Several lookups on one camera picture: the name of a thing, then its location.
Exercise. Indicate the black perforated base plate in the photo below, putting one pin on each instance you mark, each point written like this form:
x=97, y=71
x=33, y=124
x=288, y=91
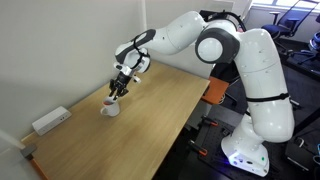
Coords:
x=216, y=143

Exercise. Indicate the blue office chair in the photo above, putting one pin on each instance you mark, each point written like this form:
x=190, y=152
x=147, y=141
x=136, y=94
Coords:
x=290, y=21

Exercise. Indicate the orange black clamp front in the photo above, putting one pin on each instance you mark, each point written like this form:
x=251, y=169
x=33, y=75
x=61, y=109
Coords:
x=197, y=148

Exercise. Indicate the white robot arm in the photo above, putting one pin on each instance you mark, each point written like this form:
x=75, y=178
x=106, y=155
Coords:
x=269, y=116

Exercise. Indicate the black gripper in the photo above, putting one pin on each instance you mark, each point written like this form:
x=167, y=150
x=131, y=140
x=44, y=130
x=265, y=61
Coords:
x=119, y=83

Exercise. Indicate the orange chair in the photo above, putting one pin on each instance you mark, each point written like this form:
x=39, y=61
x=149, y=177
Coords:
x=215, y=91

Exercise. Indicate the orange marker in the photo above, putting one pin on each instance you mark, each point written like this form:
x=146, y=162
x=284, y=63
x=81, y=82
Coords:
x=107, y=102

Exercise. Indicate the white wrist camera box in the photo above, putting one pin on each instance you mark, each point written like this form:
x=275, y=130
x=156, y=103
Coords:
x=124, y=69

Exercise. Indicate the white ceramic mug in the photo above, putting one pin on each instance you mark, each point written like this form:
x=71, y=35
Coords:
x=111, y=110

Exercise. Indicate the orange black clamp rear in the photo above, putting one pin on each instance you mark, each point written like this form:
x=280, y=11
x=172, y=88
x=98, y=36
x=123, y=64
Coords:
x=209, y=121

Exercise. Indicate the orange black clamp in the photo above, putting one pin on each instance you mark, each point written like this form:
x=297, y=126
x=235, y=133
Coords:
x=209, y=121
x=197, y=148

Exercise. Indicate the white power box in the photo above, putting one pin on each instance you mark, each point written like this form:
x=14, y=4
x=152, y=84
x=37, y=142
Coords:
x=51, y=120

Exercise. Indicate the grey table corner bracket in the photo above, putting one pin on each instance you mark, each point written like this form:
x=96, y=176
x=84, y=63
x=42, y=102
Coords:
x=28, y=150

